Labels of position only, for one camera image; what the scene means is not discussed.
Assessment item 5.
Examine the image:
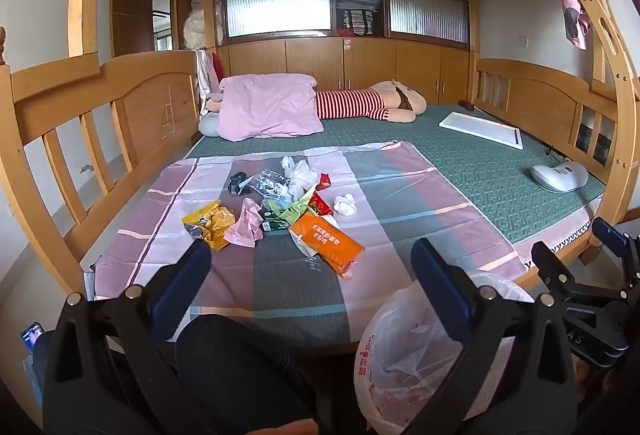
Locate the red cardboard box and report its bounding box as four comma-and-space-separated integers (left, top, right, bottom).
307, 192, 335, 217

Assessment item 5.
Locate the clear plastic packaging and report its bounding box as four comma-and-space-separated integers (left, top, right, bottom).
247, 170, 291, 202

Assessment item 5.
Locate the white and red towel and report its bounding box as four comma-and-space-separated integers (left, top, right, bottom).
195, 50, 223, 112

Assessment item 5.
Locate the white round device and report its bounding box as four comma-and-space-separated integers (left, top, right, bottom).
530, 160, 590, 194

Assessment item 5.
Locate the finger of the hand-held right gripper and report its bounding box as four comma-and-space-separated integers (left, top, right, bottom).
591, 217, 640, 288
531, 241, 601, 311

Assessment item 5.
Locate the red striped plush toy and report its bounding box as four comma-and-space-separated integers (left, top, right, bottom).
315, 80, 427, 123

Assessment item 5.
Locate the green snack packet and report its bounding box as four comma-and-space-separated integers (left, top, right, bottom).
261, 187, 317, 234

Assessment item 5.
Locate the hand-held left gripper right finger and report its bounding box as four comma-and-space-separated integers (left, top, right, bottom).
400, 237, 581, 435

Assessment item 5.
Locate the white hanging bundle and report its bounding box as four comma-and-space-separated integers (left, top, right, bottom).
182, 0, 216, 50

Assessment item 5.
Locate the ribbed glass window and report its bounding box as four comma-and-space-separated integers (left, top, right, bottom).
225, 0, 332, 36
389, 0, 470, 46

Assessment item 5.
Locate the green patterned bed mat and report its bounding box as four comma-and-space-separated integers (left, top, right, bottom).
187, 104, 607, 247

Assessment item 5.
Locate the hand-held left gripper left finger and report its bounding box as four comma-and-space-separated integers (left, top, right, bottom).
42, 239, 213, 435

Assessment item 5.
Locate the white flat board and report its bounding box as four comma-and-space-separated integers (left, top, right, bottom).
439, 111, 524, 150

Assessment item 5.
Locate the orange snack packet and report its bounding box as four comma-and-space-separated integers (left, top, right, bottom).
289, 212, 366, 278

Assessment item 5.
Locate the crumpled white plastic bag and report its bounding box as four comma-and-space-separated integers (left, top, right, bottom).
281, 156, 319, 200

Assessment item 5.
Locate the yellow snack packet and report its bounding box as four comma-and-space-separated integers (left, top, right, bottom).
181, 201, 236, 251

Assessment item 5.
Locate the wooden wardrobe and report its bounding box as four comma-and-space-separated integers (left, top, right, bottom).
100, 0, 198, 58

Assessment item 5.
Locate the wooden bunk bed frame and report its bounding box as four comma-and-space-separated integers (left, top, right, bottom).
0, 0, 640, 296

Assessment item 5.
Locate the pink pillow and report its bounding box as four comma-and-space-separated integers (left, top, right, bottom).
218, 74, 325, 142

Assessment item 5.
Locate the light grey pillow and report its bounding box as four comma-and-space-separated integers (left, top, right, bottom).
199, 112, 226, 138

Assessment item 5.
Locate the pink grey checked sheet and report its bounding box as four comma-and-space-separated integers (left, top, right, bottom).
90, 141, 531, 346

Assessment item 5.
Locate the smartphone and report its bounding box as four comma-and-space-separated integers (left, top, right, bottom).
21, 322, 46, 356

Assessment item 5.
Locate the cluttered shelf niche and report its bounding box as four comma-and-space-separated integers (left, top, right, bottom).
334, 0, 385, 38

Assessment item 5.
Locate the large red-printed white plastic bag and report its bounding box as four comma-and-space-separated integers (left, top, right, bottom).
354, 271, 537, 435

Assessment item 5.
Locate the pink hanging cloth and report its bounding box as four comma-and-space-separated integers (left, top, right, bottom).
558, 0, 594, 50

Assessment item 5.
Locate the wooden bunk ladder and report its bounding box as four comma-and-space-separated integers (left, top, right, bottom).
542, 0, 640, 236

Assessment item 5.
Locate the pink crumpled wrapper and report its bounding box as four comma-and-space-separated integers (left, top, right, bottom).
223, 198, 264, 248

